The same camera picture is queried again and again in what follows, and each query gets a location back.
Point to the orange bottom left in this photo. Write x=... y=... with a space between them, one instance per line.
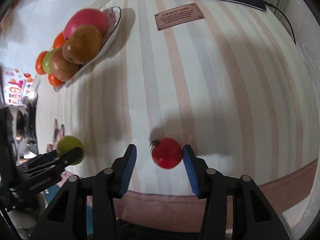
x=54 y=81

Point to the white patterned fruit plate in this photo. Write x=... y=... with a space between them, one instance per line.
x=113 y=15

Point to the brown pear right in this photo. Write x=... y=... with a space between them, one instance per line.
x=83 y=45

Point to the striped table mat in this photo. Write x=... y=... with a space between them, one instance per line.
x=232 y=85

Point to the small red tomato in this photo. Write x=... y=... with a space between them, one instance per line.
x=166 y=152

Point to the brown pear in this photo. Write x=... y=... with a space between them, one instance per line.
x=83 y=45
x=61 y=68

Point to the brown leather mat label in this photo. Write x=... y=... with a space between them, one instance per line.
x=178 y=15

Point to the colourful wall sticker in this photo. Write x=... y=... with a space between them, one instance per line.
x=16 y=86

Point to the green lime in plate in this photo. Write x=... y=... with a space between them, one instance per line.
x=46 y=62

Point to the brown pear left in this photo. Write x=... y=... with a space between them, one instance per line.
x=61 y=68

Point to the orange top middle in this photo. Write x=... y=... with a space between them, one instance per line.
x=59 y=41

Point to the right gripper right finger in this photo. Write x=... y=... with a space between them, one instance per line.
x=253 y=215

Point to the large red apple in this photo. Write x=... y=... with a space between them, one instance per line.
x=86 y=16

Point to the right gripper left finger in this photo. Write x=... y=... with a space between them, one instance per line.
x=65 y=217

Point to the orange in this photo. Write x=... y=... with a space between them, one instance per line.
x=59 y=41
x=38 y=64
x=54 y=81

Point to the green lime fruit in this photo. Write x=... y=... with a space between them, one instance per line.
x=67 y=143

